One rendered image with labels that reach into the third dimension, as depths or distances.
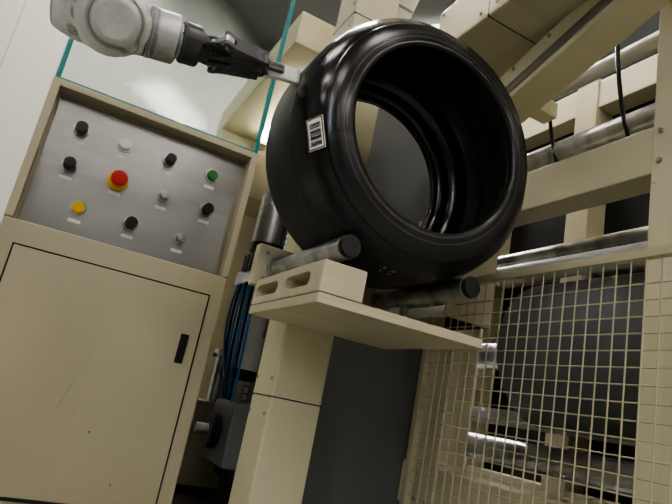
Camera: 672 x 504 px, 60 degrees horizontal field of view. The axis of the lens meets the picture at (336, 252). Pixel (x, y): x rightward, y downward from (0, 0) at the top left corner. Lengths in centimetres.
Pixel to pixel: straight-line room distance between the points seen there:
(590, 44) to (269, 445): 119
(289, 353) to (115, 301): 45
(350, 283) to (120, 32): 53
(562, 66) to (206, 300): 107
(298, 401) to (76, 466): 53
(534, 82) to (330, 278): 84
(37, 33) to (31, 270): 367
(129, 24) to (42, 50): 416
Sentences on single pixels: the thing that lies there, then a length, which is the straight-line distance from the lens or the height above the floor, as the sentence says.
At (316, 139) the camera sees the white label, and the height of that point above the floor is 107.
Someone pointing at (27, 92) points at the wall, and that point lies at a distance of 494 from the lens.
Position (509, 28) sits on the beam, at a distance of 167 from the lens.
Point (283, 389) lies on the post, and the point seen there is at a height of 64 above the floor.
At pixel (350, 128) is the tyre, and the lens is 109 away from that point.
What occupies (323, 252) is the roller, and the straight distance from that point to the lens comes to 109.
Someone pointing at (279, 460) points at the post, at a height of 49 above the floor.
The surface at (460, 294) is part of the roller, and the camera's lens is 119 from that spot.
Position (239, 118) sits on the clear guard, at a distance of 175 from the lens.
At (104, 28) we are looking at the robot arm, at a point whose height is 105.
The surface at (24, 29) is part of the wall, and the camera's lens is 500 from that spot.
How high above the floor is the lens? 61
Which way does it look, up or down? 15 degrees up
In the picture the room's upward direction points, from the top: 11 degrees clockwise
